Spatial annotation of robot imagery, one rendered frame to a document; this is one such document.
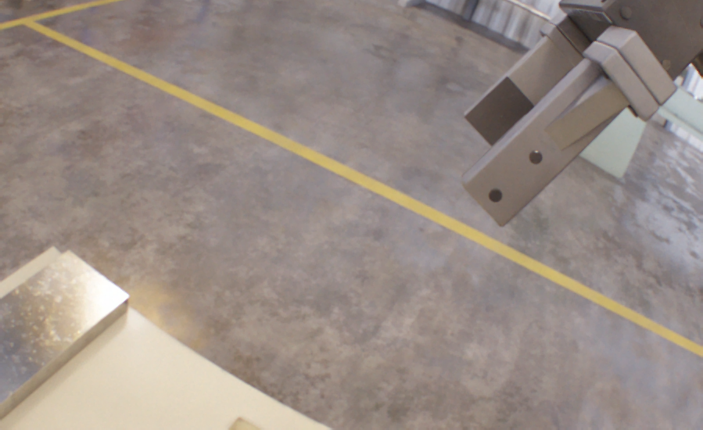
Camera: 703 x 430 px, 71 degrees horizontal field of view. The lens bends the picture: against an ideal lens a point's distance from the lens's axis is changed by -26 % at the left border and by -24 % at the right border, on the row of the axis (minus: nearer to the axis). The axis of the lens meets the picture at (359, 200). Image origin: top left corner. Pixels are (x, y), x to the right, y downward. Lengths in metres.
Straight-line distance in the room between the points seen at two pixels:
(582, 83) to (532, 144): 0.04
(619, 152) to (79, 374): 4.44
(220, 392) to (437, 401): 1.24
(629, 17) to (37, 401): 0.70
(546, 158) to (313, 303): 1.87
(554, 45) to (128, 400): 0.60
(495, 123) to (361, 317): 1.76
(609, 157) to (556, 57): 4.43
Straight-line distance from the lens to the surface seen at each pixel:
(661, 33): 0.27
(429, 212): 2.87
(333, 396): 1.80
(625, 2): 0.26
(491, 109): 0.39
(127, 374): 0.77
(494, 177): 0.26
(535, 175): 0.26
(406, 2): 7.51
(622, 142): 4.78
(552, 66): 0.39
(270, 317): 1.98
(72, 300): 0.81
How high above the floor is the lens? 1.30
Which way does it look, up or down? 28 degrees down
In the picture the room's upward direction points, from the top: 21 degrees clockwise
